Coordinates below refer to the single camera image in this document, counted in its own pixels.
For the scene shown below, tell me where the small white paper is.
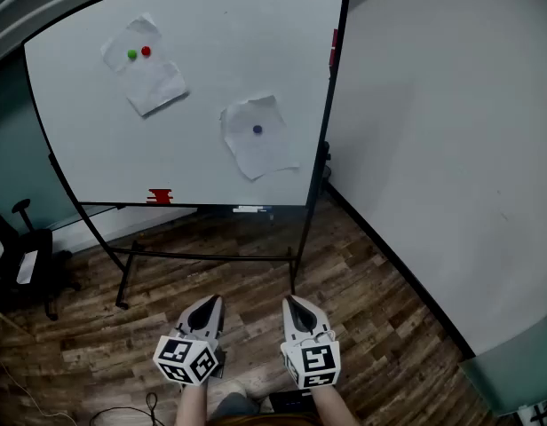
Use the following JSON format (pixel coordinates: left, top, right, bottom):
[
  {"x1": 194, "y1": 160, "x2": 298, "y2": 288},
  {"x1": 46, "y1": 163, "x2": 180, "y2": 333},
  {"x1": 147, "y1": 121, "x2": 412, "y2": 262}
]
[{"x1": 219, "y1": 94, "x2": 300, "y2": 181}]

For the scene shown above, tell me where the person's light shoe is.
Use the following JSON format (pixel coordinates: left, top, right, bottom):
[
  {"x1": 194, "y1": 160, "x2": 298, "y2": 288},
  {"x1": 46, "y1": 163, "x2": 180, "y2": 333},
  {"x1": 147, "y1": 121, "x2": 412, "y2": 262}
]
[{"x1": 210, "y1": 378, "x2": 250, "y2": 401}]

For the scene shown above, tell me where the person's dark red shirt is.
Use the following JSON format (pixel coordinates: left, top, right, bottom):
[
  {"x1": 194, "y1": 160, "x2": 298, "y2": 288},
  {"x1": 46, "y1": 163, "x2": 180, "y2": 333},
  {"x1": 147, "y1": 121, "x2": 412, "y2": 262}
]
[{"x1": 205, "y1": 412, "x2": 324, "y2": 426}]

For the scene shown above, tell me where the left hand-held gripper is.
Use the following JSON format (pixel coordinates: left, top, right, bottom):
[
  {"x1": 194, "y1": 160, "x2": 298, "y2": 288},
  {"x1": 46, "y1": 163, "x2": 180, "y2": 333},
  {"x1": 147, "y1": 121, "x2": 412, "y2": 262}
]
[{"x1": 152, "y1": 295, "x2": 226, "y2": 388}]

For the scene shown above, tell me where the white whiteboard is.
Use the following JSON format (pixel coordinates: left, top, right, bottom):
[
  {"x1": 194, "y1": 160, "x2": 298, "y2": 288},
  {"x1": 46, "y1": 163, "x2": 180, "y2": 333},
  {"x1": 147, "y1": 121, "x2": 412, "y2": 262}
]
[{"x1": 22, "y1": 0, "x2": 353, "y2": 311}]

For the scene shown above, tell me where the black office chair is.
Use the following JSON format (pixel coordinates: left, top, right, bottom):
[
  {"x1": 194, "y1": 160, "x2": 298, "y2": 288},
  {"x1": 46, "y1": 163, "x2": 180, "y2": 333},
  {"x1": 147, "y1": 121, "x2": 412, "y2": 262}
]
[{"x1": 0, "y1": 197, "x2": 82, "y2": 321}]

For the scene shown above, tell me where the black cable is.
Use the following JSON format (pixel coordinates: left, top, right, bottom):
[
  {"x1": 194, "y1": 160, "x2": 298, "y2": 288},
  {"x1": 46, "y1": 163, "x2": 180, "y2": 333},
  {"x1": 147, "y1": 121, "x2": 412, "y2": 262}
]
[{"x1": 89, "y1": 391, "x2": 166, "y2": 426}]

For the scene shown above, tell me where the black waist box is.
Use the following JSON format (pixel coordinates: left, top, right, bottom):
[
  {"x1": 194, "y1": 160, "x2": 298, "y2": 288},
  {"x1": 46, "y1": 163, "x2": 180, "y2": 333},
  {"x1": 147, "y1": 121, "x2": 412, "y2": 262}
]
[{"x1": 268, "y1": 389, "x2": 321, "y2": 416}]

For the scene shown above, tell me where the person's left forearm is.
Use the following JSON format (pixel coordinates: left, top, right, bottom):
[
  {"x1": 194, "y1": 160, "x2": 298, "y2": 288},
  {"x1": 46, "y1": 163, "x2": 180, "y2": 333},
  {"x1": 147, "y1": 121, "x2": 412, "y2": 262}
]
[{"x1": 175, "y1": 381, "x2": 210, "y2": 426}]

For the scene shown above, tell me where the black eraser with white label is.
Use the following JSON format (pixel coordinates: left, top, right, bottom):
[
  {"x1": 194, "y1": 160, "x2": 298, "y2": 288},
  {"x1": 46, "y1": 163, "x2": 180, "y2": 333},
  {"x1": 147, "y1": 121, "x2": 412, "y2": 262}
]
[{"x1": 232, "y1": 204, "x2": 275, "y2": 221}]

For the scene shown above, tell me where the black baseboard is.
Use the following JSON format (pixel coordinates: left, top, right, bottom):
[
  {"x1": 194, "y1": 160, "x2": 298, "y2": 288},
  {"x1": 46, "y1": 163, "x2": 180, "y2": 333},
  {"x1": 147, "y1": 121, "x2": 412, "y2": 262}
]
[{"x1": 323, "y1": 179, "x2": 477, "y2": 359}]

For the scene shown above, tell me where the person's leg in jeans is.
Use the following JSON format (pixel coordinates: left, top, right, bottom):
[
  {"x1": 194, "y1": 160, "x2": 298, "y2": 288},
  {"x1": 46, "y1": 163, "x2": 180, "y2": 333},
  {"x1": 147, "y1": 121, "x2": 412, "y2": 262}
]
[{"x1": 210, "y1": 391, "x2": 262, "y2": 422}]

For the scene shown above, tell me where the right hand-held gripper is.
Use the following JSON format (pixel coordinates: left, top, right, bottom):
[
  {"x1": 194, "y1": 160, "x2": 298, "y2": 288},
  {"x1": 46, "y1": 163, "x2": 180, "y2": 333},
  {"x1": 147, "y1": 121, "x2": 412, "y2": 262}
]
[{"x1": 279, "y1": 295, "x2": 343, "y2": 391}]

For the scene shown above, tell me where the frosted glass panel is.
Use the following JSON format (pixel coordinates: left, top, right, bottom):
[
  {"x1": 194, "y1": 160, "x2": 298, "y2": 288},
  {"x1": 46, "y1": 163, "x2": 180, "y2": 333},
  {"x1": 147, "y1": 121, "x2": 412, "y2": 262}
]
[{"x1": 458, "y1": 307, "x2": 547, "y2": 417}]

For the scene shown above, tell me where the thin pale cable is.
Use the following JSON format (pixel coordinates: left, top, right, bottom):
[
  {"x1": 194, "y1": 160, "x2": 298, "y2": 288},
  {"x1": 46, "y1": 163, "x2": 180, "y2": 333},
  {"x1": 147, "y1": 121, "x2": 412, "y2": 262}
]
[{"x1": 0, "y1": 356, "x2": 75, "y2": 419}]

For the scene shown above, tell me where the long white paper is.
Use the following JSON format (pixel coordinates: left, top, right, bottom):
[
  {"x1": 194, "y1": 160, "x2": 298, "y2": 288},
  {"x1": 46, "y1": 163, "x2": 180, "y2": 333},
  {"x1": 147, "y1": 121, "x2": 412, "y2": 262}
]
[{"x1": 99, "y1": 12, "x2": 190, "y2": 118}]

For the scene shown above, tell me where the person's right forearm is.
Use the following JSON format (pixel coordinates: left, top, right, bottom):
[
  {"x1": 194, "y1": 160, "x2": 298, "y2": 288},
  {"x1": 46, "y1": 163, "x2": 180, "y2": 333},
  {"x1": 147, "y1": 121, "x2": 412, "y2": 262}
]
[{"x1": 310, "y1": 385, "x2": 360, "y2": 426}]

